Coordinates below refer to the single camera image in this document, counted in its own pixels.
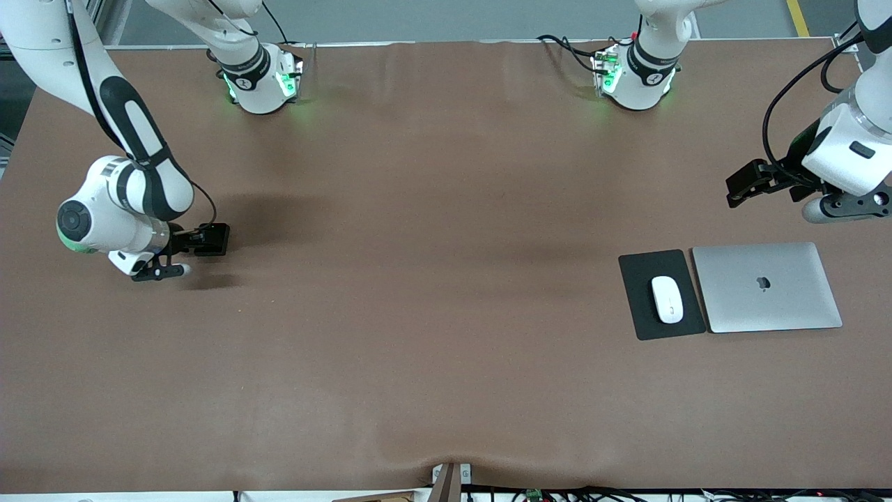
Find black phone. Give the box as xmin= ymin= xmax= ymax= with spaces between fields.
xmin=203 ymin=223 xmax=231 ymax=257

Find white computer mouse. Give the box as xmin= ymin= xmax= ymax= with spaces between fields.
xmin=651 ymin=275 xmax=685 ymax=325

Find black mouse pad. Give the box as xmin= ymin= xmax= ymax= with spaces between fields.
xmin=617 ymin=249 xmax=707 ymax=342

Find silver closed laptop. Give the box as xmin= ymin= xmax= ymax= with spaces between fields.
xmin=691 ymin=241 xmax=844 ymax=334

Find brown table cover mat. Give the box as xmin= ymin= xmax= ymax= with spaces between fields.
xmin=0 ymin=38 xmax=892 ymax=492

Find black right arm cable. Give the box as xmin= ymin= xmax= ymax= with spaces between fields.
xmin=66 ymin=0 xmax=218 ymax=231

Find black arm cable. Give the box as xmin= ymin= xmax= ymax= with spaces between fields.
xmin=762 ymin=31 xmax=868 ymax=189
xmin=66 ymin=0 xmax=218 ymax=231

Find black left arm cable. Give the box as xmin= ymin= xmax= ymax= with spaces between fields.
xmin=762 ymin=31 xmax=868 ymax=189

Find black right base cable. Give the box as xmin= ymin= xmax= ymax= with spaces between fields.
xmin=261 ymin=0 xmax=293 ymax=46

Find black base cable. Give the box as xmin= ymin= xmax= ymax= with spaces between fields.
xmin=261 ymin=0 xmax=293 ymax=46
xmin=537 ymin=33 xmax=608 ymax=77

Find aluminium frame rails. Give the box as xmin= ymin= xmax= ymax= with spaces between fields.
xmin=87 ymin=0 xmax=116 ymax=47

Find black left base cable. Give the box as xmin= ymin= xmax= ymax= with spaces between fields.
xmin=537 ymin=33 xmax=608 ymax=77

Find metal table edge bracket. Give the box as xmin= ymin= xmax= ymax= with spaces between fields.
xmin=431 ymin=462 xmax=472 ymax=487

